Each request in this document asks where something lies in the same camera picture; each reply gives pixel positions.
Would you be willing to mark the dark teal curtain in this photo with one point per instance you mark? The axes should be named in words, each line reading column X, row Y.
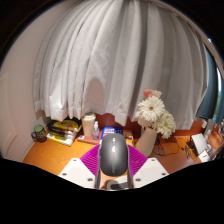
column 210, row 90

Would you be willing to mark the white flower bouquet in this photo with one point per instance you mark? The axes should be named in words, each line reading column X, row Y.
column 151, row 110

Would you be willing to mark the white ceramic jug vase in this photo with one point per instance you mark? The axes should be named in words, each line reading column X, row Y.
column 146, row 143

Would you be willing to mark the blue book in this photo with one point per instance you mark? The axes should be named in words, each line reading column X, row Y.
column 108, row 130

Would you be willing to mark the yellow and white book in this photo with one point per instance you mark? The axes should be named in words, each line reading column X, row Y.
column 61, row 139

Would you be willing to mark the white lidded cup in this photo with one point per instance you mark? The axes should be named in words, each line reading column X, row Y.
column 88, row 126

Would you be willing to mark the dark green mug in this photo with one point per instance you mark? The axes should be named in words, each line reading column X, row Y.
column 40, row 134

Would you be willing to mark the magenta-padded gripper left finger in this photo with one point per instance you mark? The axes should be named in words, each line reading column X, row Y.
column 75, row 171

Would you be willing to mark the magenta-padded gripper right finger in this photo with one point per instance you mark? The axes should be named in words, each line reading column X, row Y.
column 151, row 170

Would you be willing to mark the white laptop stand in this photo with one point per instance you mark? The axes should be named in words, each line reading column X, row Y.
column 199, row 144

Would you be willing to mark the red book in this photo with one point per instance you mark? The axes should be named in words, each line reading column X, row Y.
column 88, row 140

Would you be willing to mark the clear sanitizer bottle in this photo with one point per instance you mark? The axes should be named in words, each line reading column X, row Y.
column 96, row 132

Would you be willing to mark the white pleated curtain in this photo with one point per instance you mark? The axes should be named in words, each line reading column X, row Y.
column 113, row 60

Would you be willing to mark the dark grey computer mouse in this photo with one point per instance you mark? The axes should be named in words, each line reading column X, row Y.
column 113, row 155

